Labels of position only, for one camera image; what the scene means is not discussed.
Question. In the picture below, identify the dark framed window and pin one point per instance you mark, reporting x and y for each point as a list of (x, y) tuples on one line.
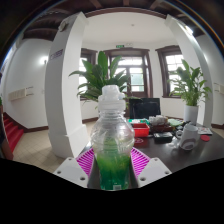
[(83, 71), (173, 63)]

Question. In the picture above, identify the green plant in white pot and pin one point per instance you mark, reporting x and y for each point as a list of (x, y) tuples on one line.
[(191, 113), (100, 73)]

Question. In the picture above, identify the red plastic box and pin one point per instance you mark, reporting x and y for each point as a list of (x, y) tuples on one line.
[(141, 130)]

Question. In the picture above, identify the red carpeted stairs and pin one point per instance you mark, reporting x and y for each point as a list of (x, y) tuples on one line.
[(13, 131)]

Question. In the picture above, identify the small round patterned coaster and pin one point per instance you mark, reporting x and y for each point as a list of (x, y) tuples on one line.
[(139, 141)]

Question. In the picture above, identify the clear bottle with green drink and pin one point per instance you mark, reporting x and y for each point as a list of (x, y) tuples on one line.
[(111, 140)]

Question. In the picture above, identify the small black device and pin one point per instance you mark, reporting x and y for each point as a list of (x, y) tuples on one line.
[(163, 137)]

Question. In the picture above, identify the green cloth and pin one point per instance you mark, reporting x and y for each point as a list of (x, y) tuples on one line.
[(175, 122)]

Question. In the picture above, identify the white mug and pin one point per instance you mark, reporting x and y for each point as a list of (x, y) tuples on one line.
[(190, 136)]

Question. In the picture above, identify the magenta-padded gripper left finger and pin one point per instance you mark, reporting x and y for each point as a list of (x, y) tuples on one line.
[(71, 171)]

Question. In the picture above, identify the flat round red coaster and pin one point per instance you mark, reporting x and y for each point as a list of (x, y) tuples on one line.
[(205, 138)]

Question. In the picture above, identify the green exit sign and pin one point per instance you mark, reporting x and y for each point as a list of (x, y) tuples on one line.
[(120, 46)]

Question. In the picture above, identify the glowing wall lamp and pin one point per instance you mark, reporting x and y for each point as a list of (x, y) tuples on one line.
[(43, 60), (189, 30)]

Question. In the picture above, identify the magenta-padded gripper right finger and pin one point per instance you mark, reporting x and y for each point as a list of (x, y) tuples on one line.
[(155, 171)]

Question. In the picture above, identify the white printed booklet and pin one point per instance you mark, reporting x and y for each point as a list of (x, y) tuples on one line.
[(205, 130)]

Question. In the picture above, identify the dark wooden glazed door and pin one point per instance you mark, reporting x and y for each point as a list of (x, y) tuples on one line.
[(141, 91)]

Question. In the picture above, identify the dark tray with tea cups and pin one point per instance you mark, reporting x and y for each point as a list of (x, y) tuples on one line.
[(160, 121)]

